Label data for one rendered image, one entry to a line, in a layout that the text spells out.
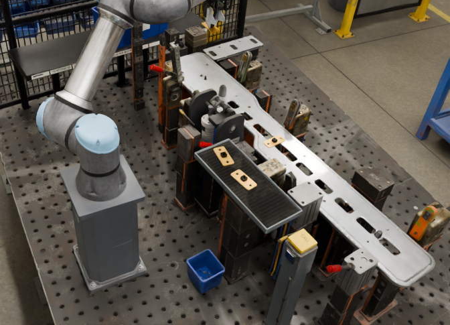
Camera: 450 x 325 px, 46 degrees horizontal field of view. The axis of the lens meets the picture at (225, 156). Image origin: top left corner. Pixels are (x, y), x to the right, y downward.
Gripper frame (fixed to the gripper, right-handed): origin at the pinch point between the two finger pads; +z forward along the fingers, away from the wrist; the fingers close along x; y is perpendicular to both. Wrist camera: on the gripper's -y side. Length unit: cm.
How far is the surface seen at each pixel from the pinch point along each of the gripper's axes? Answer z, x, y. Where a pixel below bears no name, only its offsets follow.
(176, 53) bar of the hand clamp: 8.4, -16.4, 1.2
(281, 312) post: 41, -37, 98
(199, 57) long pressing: 27.2, 7.3, -15.6
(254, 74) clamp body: 26.1, 20.4, 8.2
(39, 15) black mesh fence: 13, -48, -56
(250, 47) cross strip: 27.1, 33.7, -11.4
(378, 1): 101, 267, -109
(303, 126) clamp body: 29, 19, 43
